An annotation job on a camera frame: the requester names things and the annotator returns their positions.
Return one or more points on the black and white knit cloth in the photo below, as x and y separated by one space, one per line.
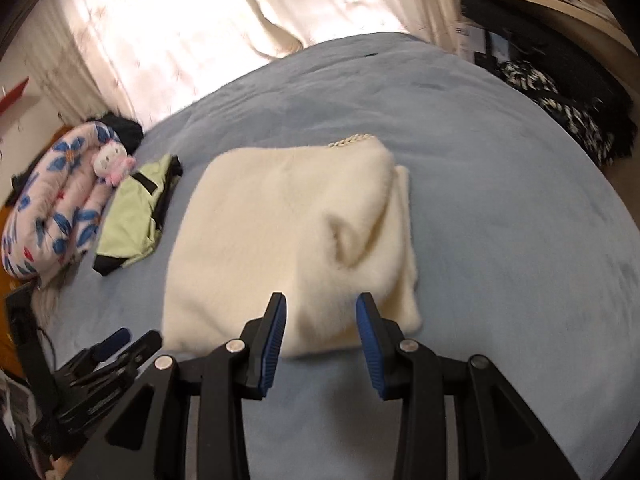
565 105

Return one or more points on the cream fleece garment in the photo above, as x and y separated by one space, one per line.
280 220

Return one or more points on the light green jacket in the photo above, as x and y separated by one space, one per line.
132 210

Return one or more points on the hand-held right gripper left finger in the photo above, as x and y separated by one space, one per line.
272 345

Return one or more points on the white and pink plush toy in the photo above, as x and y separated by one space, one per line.
112 160

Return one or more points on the white storage box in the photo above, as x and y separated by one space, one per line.
475 42

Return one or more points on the red flat item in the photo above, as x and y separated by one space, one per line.
12 96

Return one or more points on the blue bed cover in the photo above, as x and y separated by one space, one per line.
500 235

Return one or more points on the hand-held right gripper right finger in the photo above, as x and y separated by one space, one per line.
372 350

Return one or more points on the floral quilt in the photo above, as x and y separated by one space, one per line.
55 195

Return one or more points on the cream patterned curtain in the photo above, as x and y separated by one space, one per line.
175 35

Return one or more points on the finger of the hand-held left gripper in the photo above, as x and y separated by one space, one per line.
111 342
137 352

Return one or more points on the curved wooden shelf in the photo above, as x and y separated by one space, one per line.
550 5

